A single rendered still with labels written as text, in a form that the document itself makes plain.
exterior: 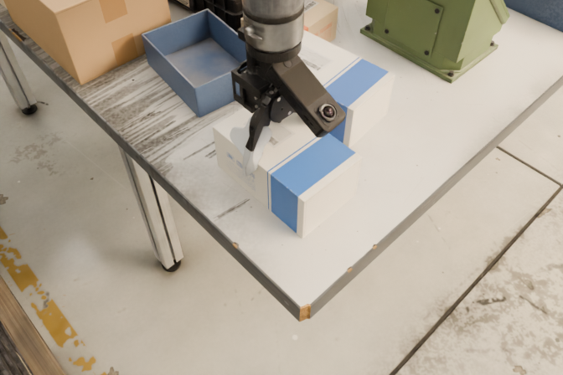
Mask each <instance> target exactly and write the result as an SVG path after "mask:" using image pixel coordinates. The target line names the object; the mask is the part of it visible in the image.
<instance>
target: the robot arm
mask: <svg viewBox="0 0 563 375"><path fill-rule="evenodd" d="M304 1H305V0H242V10H243V21H244V27H241V28H238V38H239V39H241V40H242V41H244V42H245V51H246V60H245V61H244V62H242V63H240V66H239V67H237V68H235V69H233V70H231V77H232V86H233V95H234V100H236V101H237V102H238V103H240V104H241V105H243V107H244V108H246V109H247V110H248V111H249V112H250V113H254V114H253V115H252V116H251V117H250V118H249V120H248V121H247V123H246V125H245V127H238V126H235V127H233V128H232V129H231V131H230V139H231V140H232V142H233V143H234V144H235V146H236V148H237V149H238V150H239V152H240V153H241V155H242V156H243V164H242V166H243V173H244V175H245V176H249V175H250V174H252V173H253V172H254V171H255V170H256V169H257V168H258V163H259V161H260V159H261V157H262V154H263V150H264V147H265V146H266V144H267V142H268V141H269V140H270V139H271V135H272V131H271V129H270V127H269V125H270V122H271V121H273V122H278V123H281V122H282V120H284V119H285V118H287V117H288V116H289V115H291V114H292V113H297V114H298V115H299V116H300V118H301V119H302V120H303V122H304V123H305V124H306V125H307V127H308V128H309V129H310V130H311V132H312V133H313V134H314V135H315V136H316V137H318V138H320V137H324V136H326V135H327V134H328V133H329V132H330V131H332V130H333V129H334V128H336V127H337V126H338V125H339V124H341V123H342V122H343V120H344V119H345V116H346V114H345V112H344V111H343V109H342V108H341V107H340V106H339V104H338V103H337V102H336V101H335V99H334V98H333V97H332V96H331V95H330V94H329V93H328V91H327V90H326V89H325V88H324V86H323V85H322V84H321V83H320V81H319V80H318V79H317V77H316V76H315V75H314V74H313V73H312V71H311V70H310V69H309V68H308V67H307V66H306V65H305V63H304V62H303V61H302V60H301V58H300V57H299V56H298V54H299V53H300V51H301V48H302V38H303V28H304ZM246 66H247V67H246ZM244 67H246V68H244ZM243 68H244V69H243ZM235 82H236V83H238V84H239V85H240V96H239V95H237V94H236V87H235Z"/></svg>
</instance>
